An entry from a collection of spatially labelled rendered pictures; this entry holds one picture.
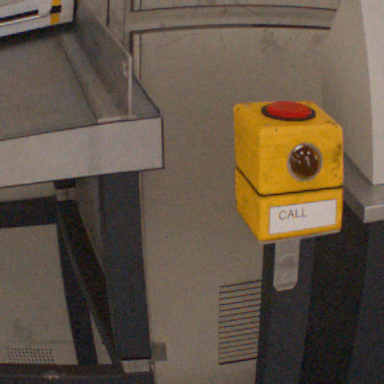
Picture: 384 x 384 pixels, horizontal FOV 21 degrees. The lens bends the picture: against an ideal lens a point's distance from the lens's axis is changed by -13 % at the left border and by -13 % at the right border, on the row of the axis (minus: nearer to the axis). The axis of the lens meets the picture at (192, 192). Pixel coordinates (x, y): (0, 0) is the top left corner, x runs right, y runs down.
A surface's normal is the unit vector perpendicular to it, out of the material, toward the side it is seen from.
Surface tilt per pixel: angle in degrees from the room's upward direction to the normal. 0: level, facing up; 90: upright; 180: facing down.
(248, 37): 90
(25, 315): 90
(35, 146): 90
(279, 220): 90
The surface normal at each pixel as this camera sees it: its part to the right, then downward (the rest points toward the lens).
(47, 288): 0.22, 0.34
